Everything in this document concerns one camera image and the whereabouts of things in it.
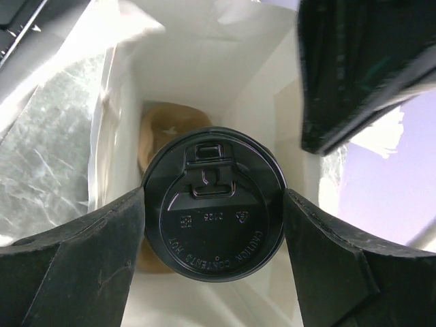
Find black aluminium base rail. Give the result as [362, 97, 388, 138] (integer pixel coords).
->
[1, 0, 90, 67]

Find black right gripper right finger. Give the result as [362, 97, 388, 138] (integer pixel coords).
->
[283, 189, 435, 326]

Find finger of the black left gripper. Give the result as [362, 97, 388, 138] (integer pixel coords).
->
[297, 0, 435, 155]

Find blue white paper bag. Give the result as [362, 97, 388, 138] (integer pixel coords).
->
[1, 1, 324, 326]

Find black cup lid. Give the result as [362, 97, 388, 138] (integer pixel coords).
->
[142, 127, 286, 283]

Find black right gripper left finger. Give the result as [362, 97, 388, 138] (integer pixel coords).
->
[1, 188, 144, 326]

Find single brown cup carrier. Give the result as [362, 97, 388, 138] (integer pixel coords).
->
[137, 103, 212, 274]

